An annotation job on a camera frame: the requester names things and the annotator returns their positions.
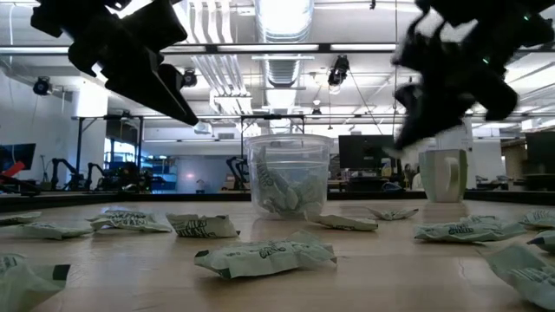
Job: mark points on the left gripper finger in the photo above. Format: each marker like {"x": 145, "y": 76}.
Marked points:
{"x": 143, "y": 93}
{"x": 180, "y": 97}

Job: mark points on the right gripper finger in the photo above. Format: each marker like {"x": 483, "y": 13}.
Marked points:
{"x": 407, "y": 108}
{"x": 438, "y": 110}

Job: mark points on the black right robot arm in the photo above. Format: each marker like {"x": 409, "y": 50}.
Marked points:
{"x": 498, "y": 13}

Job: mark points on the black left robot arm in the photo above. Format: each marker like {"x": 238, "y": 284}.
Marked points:
{"x": 56, "y": 15}

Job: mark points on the black background robot arm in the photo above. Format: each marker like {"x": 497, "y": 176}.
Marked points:
{"x": 91, "y": 173}
{"x": 54, "y": 175}
{"x": 236, "y": 171}

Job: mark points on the white column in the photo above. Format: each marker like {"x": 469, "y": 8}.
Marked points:
{"x": 459, "y": 141}

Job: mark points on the black overhead crossbeam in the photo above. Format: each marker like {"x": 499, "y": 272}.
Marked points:
{"x": 211, "y": 47}

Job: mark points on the black monitor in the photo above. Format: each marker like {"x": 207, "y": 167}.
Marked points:
{"x": 540, "y": 151}
{"x": 17, "y": 156}
{"x": 366, "y": 151}

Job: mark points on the person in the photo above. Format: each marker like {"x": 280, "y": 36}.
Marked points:
{"x": 409, "y": 173}

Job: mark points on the green and white mug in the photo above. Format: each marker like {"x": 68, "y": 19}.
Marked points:
{"x": 442, "y": 175}

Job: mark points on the brown wooden cabinet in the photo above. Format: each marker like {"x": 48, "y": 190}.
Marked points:
{"x": 513, "y": 162}

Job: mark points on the clear plastic cup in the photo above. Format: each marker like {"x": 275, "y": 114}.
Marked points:
{"x": 288, "y": 143}

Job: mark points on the red object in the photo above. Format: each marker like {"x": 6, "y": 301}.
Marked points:
{"x": 13, "y": 169}

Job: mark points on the black ceiling camera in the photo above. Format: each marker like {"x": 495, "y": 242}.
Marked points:
{"x": 189, "y": 78}
{"x": 42, "y": 86}

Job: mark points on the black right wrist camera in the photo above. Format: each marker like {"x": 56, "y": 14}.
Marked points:
{"x": 414, "y": 56}

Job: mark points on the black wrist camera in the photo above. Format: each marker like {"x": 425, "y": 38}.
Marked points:
{"x": 160, "y": 26}
{"x": 414, "y": 56}

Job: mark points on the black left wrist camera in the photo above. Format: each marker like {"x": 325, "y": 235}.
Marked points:
{"x": 160, "y": 26}

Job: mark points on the black overhead camera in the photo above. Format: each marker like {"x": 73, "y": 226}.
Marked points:
{"x": 338, "y": 69}

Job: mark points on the black frame stand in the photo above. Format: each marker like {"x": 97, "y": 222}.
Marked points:
{"x": 273, "y": 117}
{"x": 79, "y": 147}

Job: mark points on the black aluminium table frame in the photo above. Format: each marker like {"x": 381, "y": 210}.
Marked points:
{"x": 86, "y": 201}

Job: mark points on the silver ceiling duct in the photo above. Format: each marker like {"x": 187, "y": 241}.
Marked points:
{"x": 284, "y": 26}

